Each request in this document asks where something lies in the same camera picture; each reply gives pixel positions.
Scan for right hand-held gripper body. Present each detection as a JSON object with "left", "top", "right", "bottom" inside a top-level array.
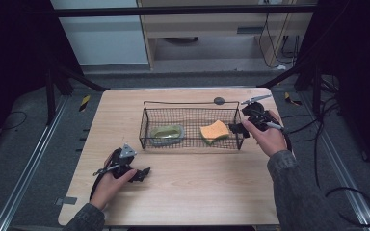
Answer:
[{"left": 240, "top": 93, "right": 274, "bottom": 132}]

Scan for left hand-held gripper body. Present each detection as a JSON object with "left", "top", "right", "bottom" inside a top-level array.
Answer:
[{"left": 110, "top": 143, "right": 138, "bottom": 180}]

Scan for green and yellow sponge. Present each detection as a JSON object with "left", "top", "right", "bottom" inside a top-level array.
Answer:
[{"left": 198, "top": 119, "right": 231, "bottom": 146}]

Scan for green soap dish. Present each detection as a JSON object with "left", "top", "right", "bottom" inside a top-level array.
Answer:
[{"left": 149, "top": 123, "right": 186, "bottom": 148}]

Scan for black wire mesh basket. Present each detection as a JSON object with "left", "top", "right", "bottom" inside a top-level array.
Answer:
[{"left": 138, "top": 100, "right": 245, "bottom": 151}]

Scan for person's right hand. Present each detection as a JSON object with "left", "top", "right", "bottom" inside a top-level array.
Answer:
[{"left": 241, "top": 110, "right": 289, "bottom": 158}]

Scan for person's left hand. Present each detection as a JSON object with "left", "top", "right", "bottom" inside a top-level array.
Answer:
[{"left": 90, "top": 150, "right": 139, "bottom": 212}]

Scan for yellow and black tape strip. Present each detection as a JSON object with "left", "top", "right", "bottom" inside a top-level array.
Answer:
[
  {"left": 78, "top": 93, "right": 92, "bottom": 113},
  {"left": 283, "top": 91, "right": 304, "bottom": 107}
]

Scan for black metal stand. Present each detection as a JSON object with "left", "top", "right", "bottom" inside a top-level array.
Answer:
[
  {"left": 257, "top": 62, "right": 323, "bottom": 117},
  {"left": 43, "top": 59, "right": 110, "bottom": 127}
]

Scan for grey tape piece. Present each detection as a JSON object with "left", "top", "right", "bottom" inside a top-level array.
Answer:
[{"left": 54, "top": 195, "right": 78, "bottom": 207}]

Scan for light wooden desk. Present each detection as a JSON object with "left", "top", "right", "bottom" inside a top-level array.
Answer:
[{"left": 137, "top": 0, "right": 317, "bottom": 70}]

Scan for black curtain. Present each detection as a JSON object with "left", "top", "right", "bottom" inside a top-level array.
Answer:
[
  {"left": 0, "top": 0, "right": 84, "bottom": 162},
  {"left": 297, "top": 0, "right": 370, "bottom": 181}
]

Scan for white cabinet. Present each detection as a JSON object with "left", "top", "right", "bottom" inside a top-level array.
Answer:
[{"left": 49, "top": 0, "right": 150, "bottom": 67}]

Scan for black metal crossbar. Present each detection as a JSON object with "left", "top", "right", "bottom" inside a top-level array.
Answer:
[{"left": 52, "top": 4, "right": 318, "bottom": 18}]

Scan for left hand-held gripper cable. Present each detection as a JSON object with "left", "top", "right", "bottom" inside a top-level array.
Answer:
[{"left": 89, "top": 163, "right": 123, "bottom": 202}]

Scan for hand-held gripper cable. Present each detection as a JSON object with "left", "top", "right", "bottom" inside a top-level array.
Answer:
[
  {"left": 89, "top": 163, "right": 123, "bottom": 202},
  {"left": 264, "top": 120, "right": 294, "bottom": 152}
]

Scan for right hand-held gripper cable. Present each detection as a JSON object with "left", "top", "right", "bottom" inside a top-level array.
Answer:
[{"left": 264, "top": 120, "right": 294, "bottom": 152}]

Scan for short black floor cable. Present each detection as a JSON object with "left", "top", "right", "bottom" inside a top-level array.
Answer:
[{"left": 281, "top": 113, "right": 327, "bottom": 142}]

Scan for black cables under desk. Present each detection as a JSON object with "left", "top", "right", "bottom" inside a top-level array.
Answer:
[{"left": 257, "top": 12, "right": 303, "bottom": 70}]

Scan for long looped black floor cable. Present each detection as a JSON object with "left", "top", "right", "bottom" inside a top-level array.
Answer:
[{"left": 312, "top": 95, "right": 370, "bottom": 229}]

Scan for aluminium floor rail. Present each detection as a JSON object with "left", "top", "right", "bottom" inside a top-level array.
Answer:
[
  {"left": 0, "top": 95, "right": 69, "bottom": 231},
  {"left": 302, "top": 91, "right": 370, "bottom": 231}
]

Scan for thin black floor cable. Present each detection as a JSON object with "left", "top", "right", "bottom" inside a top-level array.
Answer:
[{"left": 0, "top": 111, "right": 29, "bottom": 131}]

